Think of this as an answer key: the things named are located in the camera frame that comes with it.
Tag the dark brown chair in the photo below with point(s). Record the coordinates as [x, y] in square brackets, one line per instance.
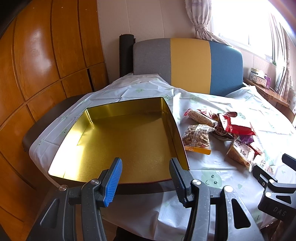
[39, 126]

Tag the tissue box on shelf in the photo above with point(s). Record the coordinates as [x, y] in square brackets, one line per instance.
[259, 77]

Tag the wooden side shelf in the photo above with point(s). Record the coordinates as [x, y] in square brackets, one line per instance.
[281, 103]

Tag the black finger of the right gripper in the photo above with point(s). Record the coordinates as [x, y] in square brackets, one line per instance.
[289, 161]

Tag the dark brown gold snack bag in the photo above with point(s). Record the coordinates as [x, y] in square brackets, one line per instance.
[222, 135]

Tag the grey yellow blue chair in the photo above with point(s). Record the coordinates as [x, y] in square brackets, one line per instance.
[193, 65]

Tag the beige printed snack pack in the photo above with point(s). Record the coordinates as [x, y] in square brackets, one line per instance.
[242, 154]

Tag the white ba zhen snack pack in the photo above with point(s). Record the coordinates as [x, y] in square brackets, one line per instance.
[262, 162]

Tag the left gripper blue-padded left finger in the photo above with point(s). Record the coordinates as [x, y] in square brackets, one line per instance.
[110, 182]

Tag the gold tin box, maroon sides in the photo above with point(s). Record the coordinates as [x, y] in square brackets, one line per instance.
[142, 132]

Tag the purple snack packet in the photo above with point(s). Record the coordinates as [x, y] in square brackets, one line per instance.
[246, 139]

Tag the grain bar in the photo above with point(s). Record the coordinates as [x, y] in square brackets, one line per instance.
[200, 118]

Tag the sunflower seed snack bag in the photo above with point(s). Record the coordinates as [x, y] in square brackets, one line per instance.
[196, 139]

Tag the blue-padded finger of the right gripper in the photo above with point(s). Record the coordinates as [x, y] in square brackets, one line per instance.
[261, 175]

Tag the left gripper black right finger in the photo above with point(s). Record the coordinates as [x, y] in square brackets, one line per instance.
[182, 182]

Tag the shiny red foil snack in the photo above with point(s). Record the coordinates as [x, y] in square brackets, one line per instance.
[236, 123]

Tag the white green-patterned tablecloth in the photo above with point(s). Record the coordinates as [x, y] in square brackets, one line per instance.
[161, 216]

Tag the beige tied curtain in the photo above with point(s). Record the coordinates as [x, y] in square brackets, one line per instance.
[199, 13]

